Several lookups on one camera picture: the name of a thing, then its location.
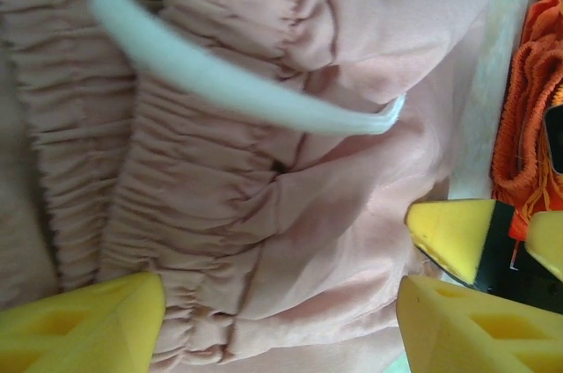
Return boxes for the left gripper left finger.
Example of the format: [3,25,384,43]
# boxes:
[0,270,167,373]

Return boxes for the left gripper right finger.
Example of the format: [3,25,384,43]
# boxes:
[394,274,563,373]

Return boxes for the orange shorts with drawstring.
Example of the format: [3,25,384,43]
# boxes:
[490,38,563,216]

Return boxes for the pink shorts with drawstring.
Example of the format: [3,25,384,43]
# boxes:
[0,0,507,373]

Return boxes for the red-orange shorts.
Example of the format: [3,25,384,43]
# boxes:
[521,0,563,55]

